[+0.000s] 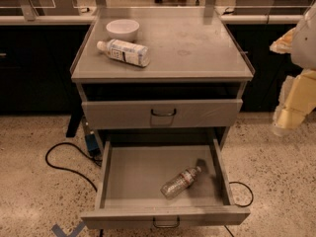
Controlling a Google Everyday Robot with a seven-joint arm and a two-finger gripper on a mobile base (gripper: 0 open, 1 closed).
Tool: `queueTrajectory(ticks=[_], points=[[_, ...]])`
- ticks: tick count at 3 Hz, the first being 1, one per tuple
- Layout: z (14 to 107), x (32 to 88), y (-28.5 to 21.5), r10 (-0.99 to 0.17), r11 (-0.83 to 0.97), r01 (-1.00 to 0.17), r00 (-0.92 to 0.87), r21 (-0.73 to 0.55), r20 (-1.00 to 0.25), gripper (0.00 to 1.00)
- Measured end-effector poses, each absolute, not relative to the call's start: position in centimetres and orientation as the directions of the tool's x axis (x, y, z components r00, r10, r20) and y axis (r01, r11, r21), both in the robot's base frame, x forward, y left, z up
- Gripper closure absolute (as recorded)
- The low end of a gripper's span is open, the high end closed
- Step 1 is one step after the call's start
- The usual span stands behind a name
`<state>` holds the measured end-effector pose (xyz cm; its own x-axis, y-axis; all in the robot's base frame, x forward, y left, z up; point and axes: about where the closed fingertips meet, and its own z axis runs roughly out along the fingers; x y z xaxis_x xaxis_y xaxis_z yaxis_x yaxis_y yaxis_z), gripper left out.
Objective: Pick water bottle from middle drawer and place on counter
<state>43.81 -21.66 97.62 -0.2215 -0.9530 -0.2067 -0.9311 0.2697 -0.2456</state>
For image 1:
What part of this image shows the clear plastic water bottle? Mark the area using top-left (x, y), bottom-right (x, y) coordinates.
top-left (160, 166), bottom-right (201, 199)

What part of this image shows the open grey middle drawer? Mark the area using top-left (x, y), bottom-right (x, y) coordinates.
top-left (81, 139), bottom-right (250, 229)

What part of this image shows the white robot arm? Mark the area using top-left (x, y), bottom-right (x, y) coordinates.
top-left (270, 4), bottom-right (316, 136)

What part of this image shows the black floor cable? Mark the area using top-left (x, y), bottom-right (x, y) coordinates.
top-left (44, 141), bottom-right (103, 193)

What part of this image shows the white bowl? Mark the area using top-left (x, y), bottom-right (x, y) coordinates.
top-left (106, 19), bottom-right (139, 41)

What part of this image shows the black cable right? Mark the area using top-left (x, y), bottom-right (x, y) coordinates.
top-left (224, 181), bottom-right (255, 237)

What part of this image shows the black middle drawer handle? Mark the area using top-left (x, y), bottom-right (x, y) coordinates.
top-left (152, 217), bottom-right (180, 229)

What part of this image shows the closed grey top drawer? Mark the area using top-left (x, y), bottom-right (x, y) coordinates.
top-left (82, 99), bottom-right (242, 129)

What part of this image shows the grey drawer cabinet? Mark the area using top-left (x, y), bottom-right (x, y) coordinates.
top-left (72, 7), bottom-right (254, 143)

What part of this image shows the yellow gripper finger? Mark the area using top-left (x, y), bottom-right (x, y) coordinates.
top-left (270, 29), bottom-right (295, 54)
top-left (272, 69), bottom-right (316, 136)

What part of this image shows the white labelled drink bottle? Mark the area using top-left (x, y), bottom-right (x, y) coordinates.
top-left (97, 39), bottom-right (150, 67)

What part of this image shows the black drawer handle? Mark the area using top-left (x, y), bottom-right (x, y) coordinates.
top-left (152, 217), bottom-right (180, 229)
top-left (151, 109), bottom-right (177, 118)

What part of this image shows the black top drawer handle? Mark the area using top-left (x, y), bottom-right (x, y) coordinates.
top-left (151, 109), bottom-right (177, 118)

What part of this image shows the blue power box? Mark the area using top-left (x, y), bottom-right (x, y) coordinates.
top-left (85, 133), bottom-right (100, 157)

